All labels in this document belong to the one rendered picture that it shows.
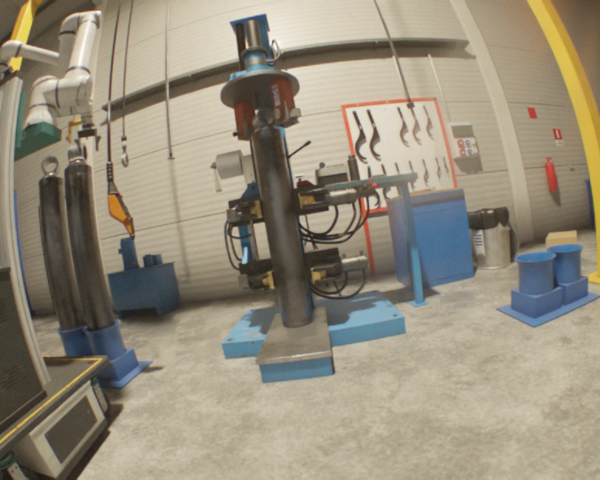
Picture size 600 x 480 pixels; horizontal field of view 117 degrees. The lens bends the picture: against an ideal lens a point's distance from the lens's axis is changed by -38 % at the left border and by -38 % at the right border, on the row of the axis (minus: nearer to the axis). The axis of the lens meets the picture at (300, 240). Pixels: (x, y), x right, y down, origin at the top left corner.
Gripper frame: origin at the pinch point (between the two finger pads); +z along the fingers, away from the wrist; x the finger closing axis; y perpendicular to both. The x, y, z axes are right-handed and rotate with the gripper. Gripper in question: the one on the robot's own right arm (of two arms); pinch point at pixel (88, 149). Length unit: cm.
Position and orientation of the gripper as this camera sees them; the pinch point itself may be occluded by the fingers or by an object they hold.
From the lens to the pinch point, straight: 211.0
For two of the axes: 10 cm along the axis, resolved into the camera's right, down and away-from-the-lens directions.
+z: -0.6, 9.2, 4.0
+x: 9.6, -0.6, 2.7
